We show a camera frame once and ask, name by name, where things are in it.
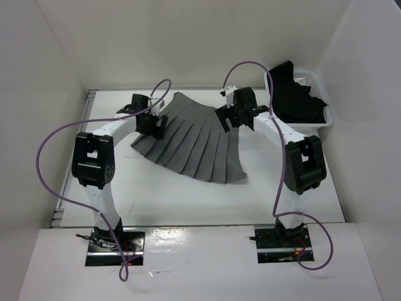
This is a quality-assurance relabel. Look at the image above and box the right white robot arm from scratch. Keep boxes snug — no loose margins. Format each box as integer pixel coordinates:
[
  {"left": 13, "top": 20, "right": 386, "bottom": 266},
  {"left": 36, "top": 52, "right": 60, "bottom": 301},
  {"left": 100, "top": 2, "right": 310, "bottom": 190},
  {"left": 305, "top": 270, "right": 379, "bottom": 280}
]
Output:
[{"left": 215, "top": 85, "right": 327, "bottom": 246}]

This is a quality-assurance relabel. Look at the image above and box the white plastic basket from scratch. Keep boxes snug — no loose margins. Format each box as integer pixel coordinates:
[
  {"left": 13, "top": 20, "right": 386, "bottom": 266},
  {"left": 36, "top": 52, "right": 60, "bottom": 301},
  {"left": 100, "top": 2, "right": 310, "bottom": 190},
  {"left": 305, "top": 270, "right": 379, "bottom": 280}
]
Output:
[{"left": 280, "top": 67, "right": 333, "bottom": 131}]

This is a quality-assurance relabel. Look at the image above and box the black skirt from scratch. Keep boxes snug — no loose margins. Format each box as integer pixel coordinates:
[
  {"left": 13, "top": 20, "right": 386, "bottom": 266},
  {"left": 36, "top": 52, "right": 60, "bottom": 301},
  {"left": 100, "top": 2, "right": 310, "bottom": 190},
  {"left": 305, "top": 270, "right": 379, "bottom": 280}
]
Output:
[{"left": 269, "top": 61, "right": 326, "bottom": 124}]

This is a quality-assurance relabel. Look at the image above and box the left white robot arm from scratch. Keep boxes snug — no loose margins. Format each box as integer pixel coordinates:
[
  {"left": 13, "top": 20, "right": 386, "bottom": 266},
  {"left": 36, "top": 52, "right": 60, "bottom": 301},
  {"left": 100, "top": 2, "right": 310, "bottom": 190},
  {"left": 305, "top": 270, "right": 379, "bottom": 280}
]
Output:
[{"left": 71, "top": 93, "right": 168, "bottom": 251}]

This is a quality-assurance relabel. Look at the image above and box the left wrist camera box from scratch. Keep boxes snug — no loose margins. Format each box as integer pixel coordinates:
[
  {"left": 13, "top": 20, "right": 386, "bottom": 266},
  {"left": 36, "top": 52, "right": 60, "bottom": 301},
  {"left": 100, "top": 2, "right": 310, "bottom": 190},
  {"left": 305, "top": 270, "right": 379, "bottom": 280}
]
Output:
[{"left": 147, "top": 98, "right": 165, "bottom": 117}]

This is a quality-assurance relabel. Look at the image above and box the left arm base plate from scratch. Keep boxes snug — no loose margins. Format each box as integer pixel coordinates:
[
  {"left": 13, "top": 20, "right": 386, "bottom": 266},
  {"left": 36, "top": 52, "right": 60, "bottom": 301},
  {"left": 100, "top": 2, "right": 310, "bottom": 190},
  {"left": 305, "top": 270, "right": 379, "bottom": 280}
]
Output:
[{"left": 76, "top": 228, "right": 145, "bottom": 267}]

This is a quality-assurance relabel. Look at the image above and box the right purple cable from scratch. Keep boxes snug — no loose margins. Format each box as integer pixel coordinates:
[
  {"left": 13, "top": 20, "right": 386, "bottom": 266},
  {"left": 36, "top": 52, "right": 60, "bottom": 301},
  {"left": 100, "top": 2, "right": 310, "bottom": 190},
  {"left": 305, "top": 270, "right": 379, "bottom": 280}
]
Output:
[{"left": 221, "top": 61, "right": 335, "bottom": 271}]

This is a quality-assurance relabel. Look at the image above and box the grey pleated skirt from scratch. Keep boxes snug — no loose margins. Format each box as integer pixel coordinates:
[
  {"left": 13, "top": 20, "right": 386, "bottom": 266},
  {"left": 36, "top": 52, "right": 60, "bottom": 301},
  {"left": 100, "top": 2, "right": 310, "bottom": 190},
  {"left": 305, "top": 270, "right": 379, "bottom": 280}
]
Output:
[{"left": 131, "top": 92, "right": 247, "bottom": 184}]

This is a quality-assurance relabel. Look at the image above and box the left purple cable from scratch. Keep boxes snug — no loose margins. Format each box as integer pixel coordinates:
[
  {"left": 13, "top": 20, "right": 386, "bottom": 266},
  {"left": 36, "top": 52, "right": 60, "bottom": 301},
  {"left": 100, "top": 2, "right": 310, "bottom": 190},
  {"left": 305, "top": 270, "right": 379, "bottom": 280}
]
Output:
[{"left": 36, "top": 78, "right": 173, "bottom": 282}]

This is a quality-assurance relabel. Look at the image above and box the purple cable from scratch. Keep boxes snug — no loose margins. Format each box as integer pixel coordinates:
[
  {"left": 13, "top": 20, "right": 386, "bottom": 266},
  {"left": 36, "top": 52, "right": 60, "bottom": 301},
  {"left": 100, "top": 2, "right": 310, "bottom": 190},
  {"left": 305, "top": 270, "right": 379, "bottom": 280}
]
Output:
[
  {"left": 36, "top": 78, "right": 173, "bottom": 282},
  {"left": 221, "top": 61, "right": 335, "bottom": 271}
]

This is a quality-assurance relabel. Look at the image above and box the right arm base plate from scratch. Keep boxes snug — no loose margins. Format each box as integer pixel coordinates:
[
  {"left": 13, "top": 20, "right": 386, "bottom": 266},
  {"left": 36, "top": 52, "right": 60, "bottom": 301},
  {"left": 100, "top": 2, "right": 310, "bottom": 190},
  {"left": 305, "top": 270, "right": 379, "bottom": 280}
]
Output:
[{"left": 249, "top": 221, "right": 315, "bottom": 263}]

